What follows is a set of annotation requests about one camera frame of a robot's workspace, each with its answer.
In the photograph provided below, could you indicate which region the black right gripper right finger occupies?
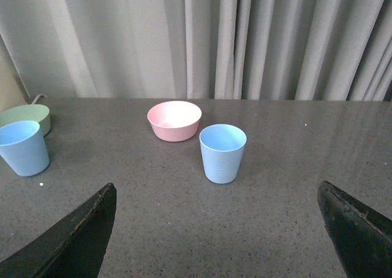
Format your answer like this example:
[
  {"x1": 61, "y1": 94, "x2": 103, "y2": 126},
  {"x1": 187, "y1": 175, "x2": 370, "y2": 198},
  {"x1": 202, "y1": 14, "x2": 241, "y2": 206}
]
[{"x1": 317, "y1": 181, "x2": 391, "y2": 277}]

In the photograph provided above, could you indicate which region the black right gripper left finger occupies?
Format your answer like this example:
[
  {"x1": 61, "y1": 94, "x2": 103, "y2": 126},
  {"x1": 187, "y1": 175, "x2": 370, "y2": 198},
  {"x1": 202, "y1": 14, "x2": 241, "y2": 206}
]
[{"x1": 1, "y1": 183, "x2": 117, "y2": 277}]

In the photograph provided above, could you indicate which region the blue cup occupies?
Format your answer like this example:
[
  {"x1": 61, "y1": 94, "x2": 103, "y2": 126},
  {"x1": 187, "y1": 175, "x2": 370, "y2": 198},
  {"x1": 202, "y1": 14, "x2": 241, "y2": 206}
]
[
  {"x1": 199, "y1": 124, "x2": 247, "y2": 184},
  {"x1": 1, "y1": 120, "x2": 50, "y2": 177}
]

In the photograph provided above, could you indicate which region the green bowl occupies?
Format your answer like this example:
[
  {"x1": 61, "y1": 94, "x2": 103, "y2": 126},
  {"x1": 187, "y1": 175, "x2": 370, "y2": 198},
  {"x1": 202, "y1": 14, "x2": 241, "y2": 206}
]
[{"x1": 1, "y1": 104, "x2": 51, "y2": 137}]

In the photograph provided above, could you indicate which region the pink bowl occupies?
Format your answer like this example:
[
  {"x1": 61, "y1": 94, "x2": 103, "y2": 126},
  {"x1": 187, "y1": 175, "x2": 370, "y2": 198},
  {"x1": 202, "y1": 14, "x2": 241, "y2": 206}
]
[{"x1": 147, "y1": 101, "x2": 202, "y2": 142}]

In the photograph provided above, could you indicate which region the grey curtain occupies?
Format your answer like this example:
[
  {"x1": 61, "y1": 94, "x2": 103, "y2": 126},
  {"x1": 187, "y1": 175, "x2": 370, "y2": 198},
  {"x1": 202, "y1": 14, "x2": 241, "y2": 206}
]
[{"x1": 1, "y1": 0, "x2": 391, "y2": 102}]

